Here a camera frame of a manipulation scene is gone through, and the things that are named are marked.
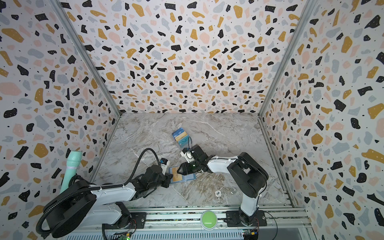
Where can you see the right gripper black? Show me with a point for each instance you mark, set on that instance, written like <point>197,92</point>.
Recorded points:
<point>186,165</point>

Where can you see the white poker chip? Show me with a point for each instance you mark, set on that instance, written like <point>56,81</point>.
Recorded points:
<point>218,194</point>

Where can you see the mint green cylinder handle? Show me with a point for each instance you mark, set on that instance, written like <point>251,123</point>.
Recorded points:
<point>73,162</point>

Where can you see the gold yellow credit card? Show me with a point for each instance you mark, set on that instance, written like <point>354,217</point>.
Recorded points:
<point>176,177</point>

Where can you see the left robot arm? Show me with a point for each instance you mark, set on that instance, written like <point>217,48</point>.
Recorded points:
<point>83,204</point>

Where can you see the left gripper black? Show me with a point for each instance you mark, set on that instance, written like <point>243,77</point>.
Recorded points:
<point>168,177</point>

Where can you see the green push button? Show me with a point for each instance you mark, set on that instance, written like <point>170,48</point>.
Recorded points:
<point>209,220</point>

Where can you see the aluminium front rail frame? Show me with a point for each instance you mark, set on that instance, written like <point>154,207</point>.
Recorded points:
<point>281,222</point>

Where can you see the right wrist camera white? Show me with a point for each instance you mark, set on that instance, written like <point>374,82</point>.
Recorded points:
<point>187,155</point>

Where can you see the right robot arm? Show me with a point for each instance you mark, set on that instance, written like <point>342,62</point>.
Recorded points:
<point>250,177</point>

